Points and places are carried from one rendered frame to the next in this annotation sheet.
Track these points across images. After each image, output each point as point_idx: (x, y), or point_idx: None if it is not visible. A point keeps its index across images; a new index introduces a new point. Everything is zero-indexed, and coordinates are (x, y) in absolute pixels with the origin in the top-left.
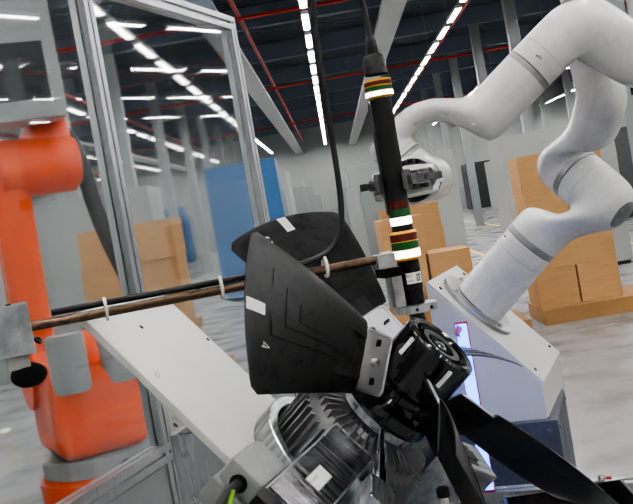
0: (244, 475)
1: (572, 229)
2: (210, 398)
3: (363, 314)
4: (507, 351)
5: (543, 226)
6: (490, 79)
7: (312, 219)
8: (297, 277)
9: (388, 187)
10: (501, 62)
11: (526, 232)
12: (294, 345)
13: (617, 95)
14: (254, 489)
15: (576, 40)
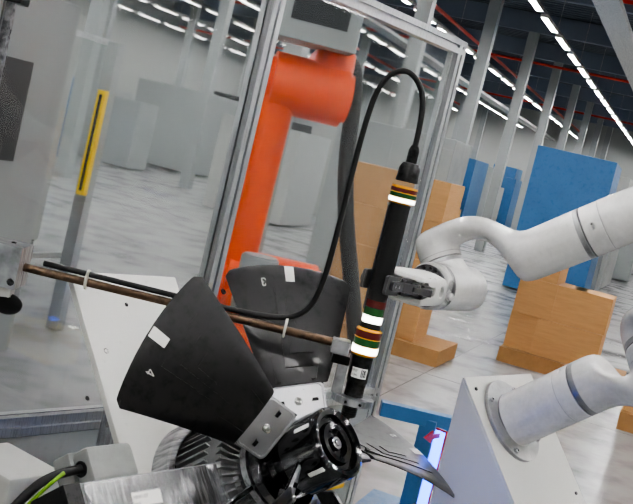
0: (87, 465)
1: (618, 395)
2: None
3: (299, 383)
4: (503, 477)
5: (593, 379)
6: (543, 225)
7: (317, 279)
8: (218, 329)
9: (371, 285)
10: (563, 214)
11: (576, 377)
12: (182, 383)
13: None
14: (89, 480)
15: None
